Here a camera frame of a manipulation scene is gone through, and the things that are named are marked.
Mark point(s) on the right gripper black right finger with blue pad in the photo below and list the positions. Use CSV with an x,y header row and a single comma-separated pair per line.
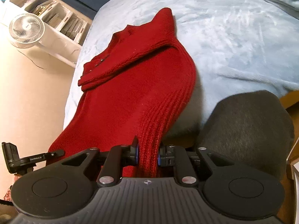
x,y
176,161

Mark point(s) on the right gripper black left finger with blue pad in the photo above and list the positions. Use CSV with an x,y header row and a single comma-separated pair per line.
x,y
113,161

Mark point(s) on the red knit sweater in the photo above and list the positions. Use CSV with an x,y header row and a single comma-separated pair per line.
x,y
135,89

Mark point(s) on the left hand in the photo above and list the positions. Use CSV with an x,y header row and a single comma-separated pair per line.
x,y
7,196

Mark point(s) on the light blue bed sheet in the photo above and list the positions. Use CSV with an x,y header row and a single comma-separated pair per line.
x,y
237,46

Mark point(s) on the wooden bed headboard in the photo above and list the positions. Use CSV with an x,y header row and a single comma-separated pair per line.
x,y
290,99

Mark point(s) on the white standing fan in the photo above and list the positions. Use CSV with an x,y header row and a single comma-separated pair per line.
x,y
28,30

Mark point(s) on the white storage shelf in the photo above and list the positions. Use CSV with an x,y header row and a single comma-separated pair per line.
x,y
60,16

